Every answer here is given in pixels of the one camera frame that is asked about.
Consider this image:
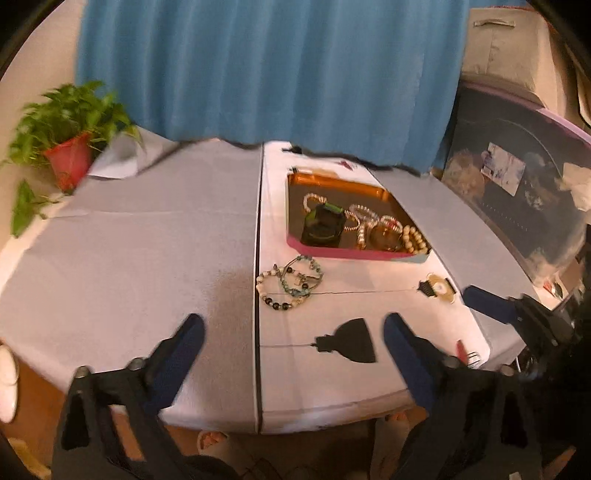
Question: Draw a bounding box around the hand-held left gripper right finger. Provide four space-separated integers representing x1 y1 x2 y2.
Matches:
383 313 543 480

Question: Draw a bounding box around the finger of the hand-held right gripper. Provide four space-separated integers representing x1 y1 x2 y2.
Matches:
463 285 575 356

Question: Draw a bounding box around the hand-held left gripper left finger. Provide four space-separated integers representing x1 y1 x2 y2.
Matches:
52 314 206 480

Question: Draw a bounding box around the white and black bead bracelet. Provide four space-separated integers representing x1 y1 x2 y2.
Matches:
255 270 296 311

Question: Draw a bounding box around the cream bead bracelet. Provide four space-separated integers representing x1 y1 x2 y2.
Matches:
401 224 428 256

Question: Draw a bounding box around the turquoise bead bracelet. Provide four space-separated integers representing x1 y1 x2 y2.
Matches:
279 255 325 298

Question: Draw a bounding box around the silver white bead bracelet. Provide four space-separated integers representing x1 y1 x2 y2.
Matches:
348 204 380 227

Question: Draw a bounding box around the pearl bead bracelet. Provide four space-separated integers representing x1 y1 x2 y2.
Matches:
302 192 329 215

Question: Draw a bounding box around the orange tray with pink rim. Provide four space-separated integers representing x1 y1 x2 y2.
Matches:
285 170 433 265

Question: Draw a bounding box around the light slipper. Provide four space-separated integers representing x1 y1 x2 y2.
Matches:
372 411 419 472
198 429 241 467

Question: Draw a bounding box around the clear storage bin pink lid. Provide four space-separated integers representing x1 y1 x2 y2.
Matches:
431 78 591 296

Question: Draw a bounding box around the grey tablecloth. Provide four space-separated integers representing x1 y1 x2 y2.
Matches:
0 136 541 430

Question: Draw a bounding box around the gold bangle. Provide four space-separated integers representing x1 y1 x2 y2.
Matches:
369 225 403 252

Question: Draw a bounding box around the white and blue paper packet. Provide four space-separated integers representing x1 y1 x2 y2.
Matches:
480 143 526 197

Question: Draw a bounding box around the white crumpled tissue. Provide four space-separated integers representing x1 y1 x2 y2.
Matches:
558 162 591 208

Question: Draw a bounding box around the dark green container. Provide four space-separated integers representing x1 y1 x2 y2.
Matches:
301 203 345 248

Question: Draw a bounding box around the white rounded object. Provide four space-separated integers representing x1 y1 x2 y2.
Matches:
0 345 20 423

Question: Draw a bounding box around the green plant in red pot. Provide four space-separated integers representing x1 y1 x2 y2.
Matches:
0 80 145 238

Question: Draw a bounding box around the beige fabric storage box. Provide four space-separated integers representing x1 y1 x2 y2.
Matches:
462 7 583 109

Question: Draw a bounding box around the blue curtain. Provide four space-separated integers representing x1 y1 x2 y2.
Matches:
76 0 472 169

